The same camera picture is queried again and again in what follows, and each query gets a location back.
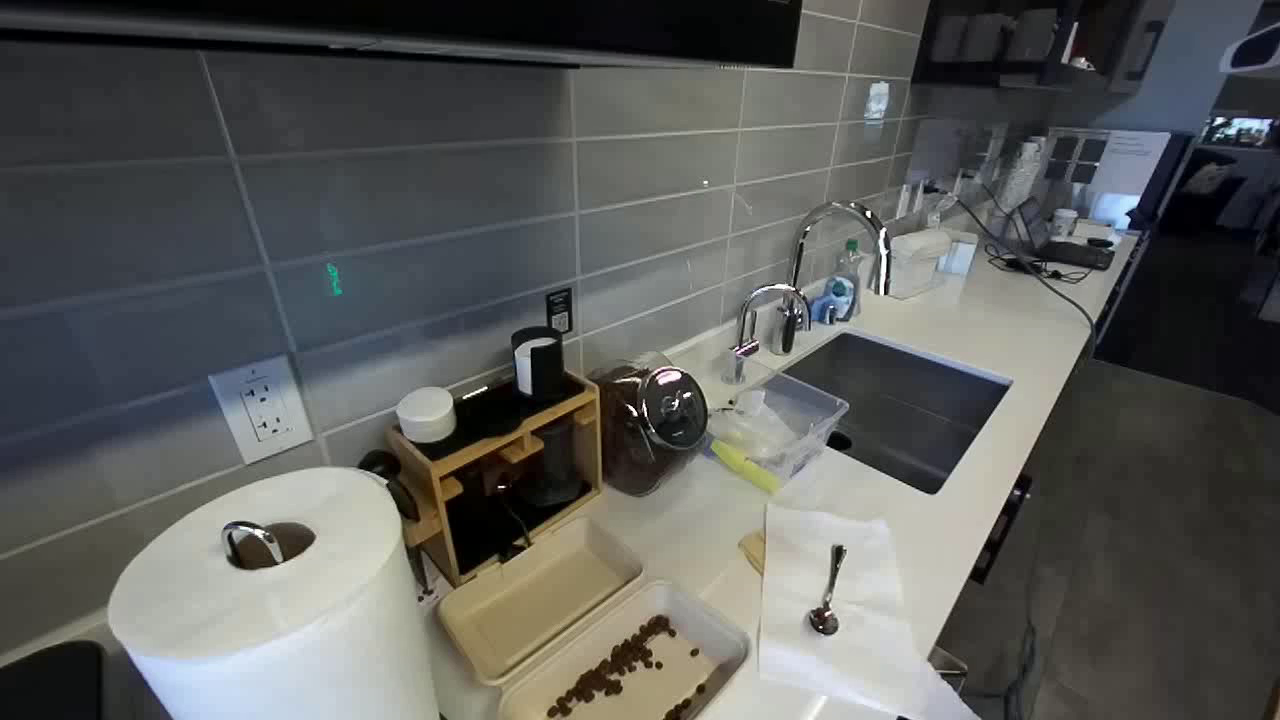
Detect white paper napkin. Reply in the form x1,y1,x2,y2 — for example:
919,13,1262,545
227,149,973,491
755,495,983,720

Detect glass jar with metal lid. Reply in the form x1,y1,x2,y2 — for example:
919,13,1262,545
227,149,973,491
594,357,713,500

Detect wooden organizer shelf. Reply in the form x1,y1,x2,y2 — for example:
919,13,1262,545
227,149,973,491
379,373,609,589

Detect black and white canister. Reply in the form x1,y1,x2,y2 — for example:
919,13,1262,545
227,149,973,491
507,322,567,400

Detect small chrome faucet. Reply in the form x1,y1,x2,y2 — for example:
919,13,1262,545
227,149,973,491
728,281,817,382

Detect yellow sponge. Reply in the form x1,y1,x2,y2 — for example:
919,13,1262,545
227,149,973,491
713,434,784,495

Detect clear plastic container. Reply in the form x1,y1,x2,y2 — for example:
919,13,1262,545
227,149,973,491
709,367,851,495

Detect blue dish soap bottle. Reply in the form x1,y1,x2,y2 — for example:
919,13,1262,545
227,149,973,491
813,237,870,328

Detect white round lid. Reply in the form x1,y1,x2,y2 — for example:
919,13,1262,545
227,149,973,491
393,382,460,448

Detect beige empty tray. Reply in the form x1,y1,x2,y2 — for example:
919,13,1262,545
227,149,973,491
431,516,649,687

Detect large chrome faucet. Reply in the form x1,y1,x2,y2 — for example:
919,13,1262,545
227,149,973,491
791,197,896,299

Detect steel sink basin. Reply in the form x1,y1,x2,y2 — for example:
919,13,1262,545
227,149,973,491
780,328,1012,500

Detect white tray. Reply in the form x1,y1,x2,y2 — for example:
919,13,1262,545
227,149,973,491
493,574,754,720

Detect white box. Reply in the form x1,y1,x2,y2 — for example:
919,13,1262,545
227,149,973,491
883,220,983,304

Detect coffee beans pile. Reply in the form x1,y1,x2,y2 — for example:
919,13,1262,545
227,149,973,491
546,611,713,720

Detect metal spoon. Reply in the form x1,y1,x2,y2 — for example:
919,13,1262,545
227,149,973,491
806,539,851,641

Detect dark upper cabinet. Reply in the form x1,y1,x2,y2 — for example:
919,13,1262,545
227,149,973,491
0,0,807,73

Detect metal paper towel holder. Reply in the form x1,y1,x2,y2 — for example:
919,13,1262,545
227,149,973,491
215,516,293,574

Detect black power strip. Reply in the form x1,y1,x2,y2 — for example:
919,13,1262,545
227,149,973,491
1031,232,1122,274

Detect white paper towel roll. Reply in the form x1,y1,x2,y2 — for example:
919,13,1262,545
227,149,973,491
104,465,444,720

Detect black wall outlet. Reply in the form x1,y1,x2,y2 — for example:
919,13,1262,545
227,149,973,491
540,285,576,336

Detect white wall outlet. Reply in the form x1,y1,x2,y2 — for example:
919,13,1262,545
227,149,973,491
207,353,317,466

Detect black cabinet handle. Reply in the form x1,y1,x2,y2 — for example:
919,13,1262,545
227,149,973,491
969,470,1042,589

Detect thin black counter cable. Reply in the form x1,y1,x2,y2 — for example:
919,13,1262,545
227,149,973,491
956,197,1100,333

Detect dark wall shelf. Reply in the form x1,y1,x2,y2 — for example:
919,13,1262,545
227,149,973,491
916,0,1168,91

